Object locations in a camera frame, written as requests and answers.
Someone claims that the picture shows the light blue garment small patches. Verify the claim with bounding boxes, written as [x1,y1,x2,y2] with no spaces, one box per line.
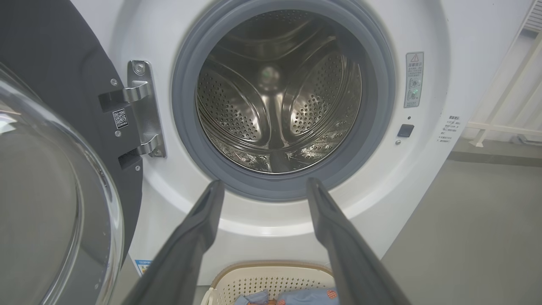
[277,288,339,305]

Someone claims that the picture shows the printed text notice label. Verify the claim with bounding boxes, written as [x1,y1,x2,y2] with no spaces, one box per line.
[437,114,461,143]

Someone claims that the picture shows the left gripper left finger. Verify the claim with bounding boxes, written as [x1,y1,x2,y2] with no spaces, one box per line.
[122,180,225,305]

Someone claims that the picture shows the white front-load washing machine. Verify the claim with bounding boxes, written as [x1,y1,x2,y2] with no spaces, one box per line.
[70,0,534,286]

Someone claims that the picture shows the small QR code sticker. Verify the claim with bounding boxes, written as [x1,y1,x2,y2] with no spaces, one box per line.
[112,109,129,129]

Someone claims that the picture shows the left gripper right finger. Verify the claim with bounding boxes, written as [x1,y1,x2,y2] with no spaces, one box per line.
[306,178,411,305]

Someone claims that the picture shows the white metal rack frame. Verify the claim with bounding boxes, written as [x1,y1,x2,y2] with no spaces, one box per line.
[464,25,542,148]

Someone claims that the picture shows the metal door hinge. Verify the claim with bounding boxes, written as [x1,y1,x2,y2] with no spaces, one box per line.
[123,60,166,158]

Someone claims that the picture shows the cream perforated laundry basket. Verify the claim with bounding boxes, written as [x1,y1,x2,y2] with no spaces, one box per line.
[200,262,339,305]

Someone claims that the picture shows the grey rubber door gasket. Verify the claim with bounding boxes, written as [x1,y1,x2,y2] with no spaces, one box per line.
[171,0,396,202]

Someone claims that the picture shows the grey slatted vent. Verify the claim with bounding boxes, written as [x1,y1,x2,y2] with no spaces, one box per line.
[523,0,542,32]

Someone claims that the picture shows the black round glass washer door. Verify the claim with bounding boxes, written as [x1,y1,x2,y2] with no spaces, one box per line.
[0,0,144,305]

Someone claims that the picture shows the grey warning sticker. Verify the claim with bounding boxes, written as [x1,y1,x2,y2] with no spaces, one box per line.
[404,52,424,108]

